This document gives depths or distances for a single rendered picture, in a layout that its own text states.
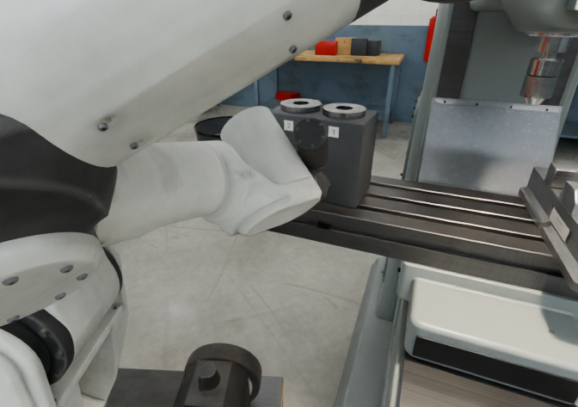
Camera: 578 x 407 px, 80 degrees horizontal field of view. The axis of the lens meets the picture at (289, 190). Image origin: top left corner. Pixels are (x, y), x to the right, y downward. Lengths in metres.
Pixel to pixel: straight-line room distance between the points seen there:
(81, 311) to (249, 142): 0.28
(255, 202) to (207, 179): 0.05
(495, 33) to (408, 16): 3.86
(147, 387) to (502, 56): 1.20
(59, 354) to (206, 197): 0.26
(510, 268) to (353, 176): 0.34
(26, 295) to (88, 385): 0.55
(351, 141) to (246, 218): 0.43
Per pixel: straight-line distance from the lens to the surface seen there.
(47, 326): 0.46
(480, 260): 0.76
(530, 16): 0.67
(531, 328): 0.77
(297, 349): 1.70
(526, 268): 0.78
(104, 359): 0.67
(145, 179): 0.24
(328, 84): 5.17
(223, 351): 0.95
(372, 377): 1.41
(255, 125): 0.37
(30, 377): 0.48
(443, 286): 0.78
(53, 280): 0.19
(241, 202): 0.30
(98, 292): 0.51
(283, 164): 0.35
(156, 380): 0.98
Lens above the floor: 1.34
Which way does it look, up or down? 27 degrees down
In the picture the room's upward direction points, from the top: straight up
